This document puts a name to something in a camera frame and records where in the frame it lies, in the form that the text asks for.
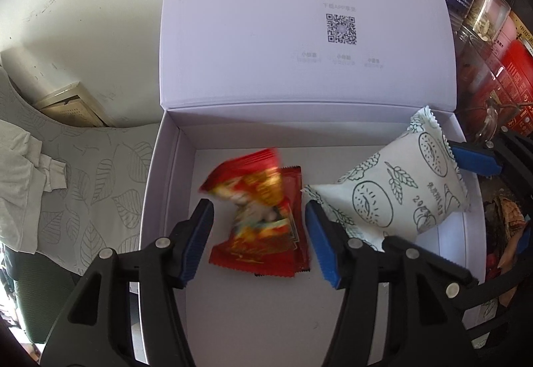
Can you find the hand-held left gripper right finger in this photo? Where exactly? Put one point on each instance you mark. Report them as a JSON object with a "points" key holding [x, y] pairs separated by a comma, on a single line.
{"points": [[324, 246]]}

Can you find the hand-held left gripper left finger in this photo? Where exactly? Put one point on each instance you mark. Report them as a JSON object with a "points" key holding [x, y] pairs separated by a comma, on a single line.
{"points": [[195, 242]]}

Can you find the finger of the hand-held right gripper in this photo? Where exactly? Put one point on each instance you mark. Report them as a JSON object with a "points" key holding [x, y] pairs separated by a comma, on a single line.
{"points": [[474, 158], [525, 240]]}

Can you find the foil snack wrapper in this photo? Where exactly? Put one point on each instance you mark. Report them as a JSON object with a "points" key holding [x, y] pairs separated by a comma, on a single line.
{"points": [[506, 213]]}

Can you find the red heart-shaped toy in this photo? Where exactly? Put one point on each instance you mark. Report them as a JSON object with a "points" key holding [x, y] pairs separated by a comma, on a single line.
{"points": [[492, 265]]}

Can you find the red ketchup packet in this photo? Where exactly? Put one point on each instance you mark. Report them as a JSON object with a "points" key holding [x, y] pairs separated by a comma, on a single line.
{"points": [[258, 258]]}

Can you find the red candy packet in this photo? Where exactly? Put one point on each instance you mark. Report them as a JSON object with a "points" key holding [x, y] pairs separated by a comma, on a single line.
{"points": [[245, 179]]}

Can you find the white printed bread packet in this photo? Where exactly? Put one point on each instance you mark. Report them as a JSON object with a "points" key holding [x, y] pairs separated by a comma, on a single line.
{"points": [[391, 192]]}

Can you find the white gift box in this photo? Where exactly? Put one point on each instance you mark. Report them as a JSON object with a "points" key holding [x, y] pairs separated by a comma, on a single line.
{"points": [[291, 79]]}

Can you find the red tin canister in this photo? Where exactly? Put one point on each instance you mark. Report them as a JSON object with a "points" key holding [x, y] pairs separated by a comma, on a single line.
{"points": [[518, 75]]}

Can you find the clear jar of pale slices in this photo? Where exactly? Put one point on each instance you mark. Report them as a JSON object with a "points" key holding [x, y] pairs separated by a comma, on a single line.
{"points": [[483, 13]]}

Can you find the green armchair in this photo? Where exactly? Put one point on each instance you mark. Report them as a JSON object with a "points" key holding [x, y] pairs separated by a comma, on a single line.
{"points": [[41, 300]]}

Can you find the grey garment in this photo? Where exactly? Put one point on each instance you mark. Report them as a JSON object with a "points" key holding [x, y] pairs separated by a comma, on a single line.
{"points": [[21, 183]]}

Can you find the beige wall vent panel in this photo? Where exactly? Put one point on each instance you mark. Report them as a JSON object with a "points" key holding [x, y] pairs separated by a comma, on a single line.
{"points": [[66, 104]]}

